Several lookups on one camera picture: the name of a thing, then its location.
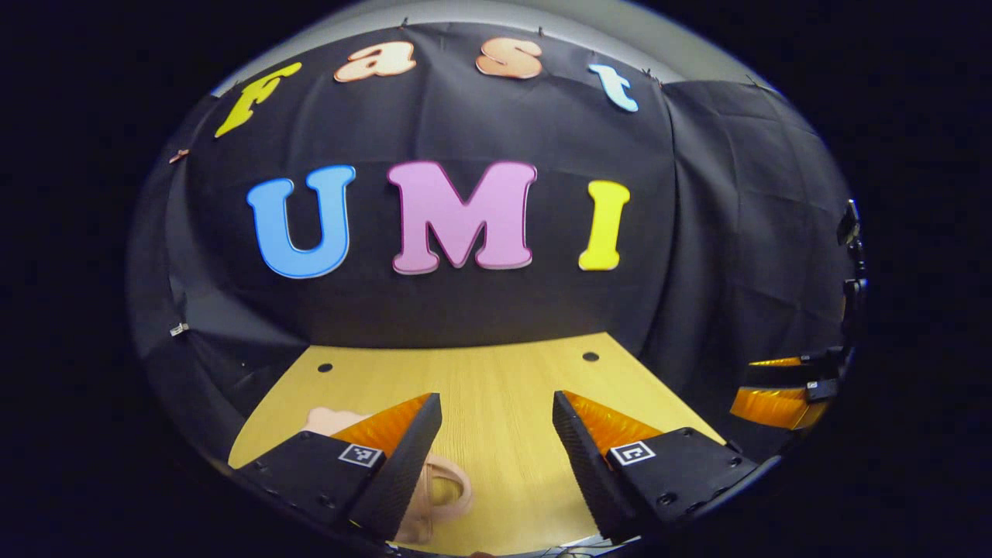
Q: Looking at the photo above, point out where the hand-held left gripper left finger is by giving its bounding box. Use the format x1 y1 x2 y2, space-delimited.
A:
231 392 443 542

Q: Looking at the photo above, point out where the pink suitcase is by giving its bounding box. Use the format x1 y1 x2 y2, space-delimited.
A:
301 406 475 545

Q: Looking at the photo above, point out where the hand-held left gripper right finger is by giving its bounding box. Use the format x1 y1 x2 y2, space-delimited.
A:
551 390 762 544

